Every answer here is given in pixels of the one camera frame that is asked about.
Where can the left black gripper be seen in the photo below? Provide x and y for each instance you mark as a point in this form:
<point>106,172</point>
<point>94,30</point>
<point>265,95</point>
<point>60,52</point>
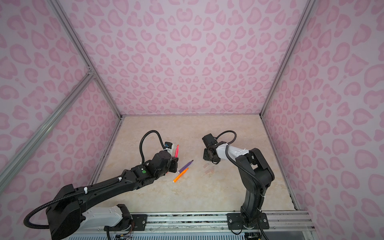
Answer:
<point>174,161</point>

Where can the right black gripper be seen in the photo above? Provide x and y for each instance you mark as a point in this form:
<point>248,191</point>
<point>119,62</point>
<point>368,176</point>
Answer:
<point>205,157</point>

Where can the pink pen group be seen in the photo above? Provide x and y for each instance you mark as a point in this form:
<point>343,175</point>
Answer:
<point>177,151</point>

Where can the purple pen group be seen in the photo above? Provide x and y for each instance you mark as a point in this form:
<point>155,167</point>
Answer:
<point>186,166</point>

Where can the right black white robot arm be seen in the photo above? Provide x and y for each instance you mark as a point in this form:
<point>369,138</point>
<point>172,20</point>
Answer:
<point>256,174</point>

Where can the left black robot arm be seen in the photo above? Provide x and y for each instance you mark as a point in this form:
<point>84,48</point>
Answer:
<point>65,215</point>

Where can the orange pen right group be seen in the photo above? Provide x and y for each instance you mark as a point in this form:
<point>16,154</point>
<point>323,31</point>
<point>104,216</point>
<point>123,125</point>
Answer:
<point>180,175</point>

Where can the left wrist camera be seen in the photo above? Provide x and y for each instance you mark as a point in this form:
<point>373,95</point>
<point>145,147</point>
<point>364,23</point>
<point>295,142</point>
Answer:
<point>169,147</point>

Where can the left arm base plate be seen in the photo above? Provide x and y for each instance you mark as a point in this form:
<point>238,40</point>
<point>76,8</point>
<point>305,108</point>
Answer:
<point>136,222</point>

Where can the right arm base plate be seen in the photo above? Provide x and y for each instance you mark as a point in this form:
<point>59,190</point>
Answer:
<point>238,221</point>

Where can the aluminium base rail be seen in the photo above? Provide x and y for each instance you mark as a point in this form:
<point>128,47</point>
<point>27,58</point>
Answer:
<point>284,225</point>

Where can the diagonal aluminium frame bar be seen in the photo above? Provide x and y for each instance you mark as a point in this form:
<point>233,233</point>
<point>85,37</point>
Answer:
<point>23,155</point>

